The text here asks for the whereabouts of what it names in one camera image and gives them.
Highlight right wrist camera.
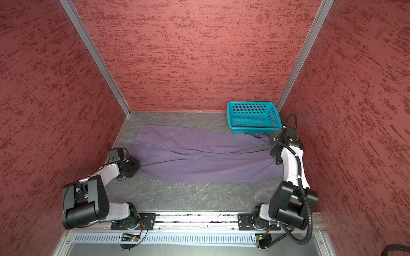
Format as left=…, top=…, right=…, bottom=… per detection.
left=281, top=127, right=299, bottom=144

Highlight black hose bottom right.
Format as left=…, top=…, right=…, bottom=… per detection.
left=380, top=244, right=410, bottom=256

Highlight left circuit board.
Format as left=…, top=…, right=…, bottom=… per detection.
left=120, top=233, right=141, bottom=244

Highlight purple trousers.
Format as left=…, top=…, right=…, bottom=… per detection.
left=130, top=125, right=284, bottom=182

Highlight right corner aluminium post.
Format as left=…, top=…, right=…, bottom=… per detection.
left=276, top=0, right=334, bottom=112

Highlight right circuit board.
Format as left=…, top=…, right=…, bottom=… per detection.
left=255, top=234, right=272, bottom=250

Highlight aluminium front rail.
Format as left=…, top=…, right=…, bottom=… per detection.
left=65, top=210, right=326, bottom=234

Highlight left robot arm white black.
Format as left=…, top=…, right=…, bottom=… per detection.
left=62, top=157, right=143, bottom=230

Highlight left corner aluminium post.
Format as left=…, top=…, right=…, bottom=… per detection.
left=59, top=0, right=132, bottom=118

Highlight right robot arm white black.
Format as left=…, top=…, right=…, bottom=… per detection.
left=252, top=138, right=319, bottom=231

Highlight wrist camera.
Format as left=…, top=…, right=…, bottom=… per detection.
left=107, top=147, right=126, bottom=164
left=281, top=127, right=299, bottom=144

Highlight corner aluminium post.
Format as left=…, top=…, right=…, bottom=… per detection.
left=276, top=0, right=334, bottom=112
left=59, top=0, right=132, bottom=118

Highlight white vented cable duct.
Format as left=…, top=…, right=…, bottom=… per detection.
left=73, top=233, right=256, bottom=246

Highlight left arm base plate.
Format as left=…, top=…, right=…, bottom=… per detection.
left=111, top=213, right=157, bottom=231

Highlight circuit board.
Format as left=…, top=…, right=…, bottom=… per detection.
left=120, top=233, right=141, bottom=244
left=255, top=234, right=272, bottom=250

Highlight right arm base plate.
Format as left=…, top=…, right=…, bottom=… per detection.
left=237, top=213, right=281, bottom=232

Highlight teal plastic basket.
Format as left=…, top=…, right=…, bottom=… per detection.
left=227, top=101, right=283, bottom=134

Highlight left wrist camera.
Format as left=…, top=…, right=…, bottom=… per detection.
left=107, top=147, right=126, bottom=164

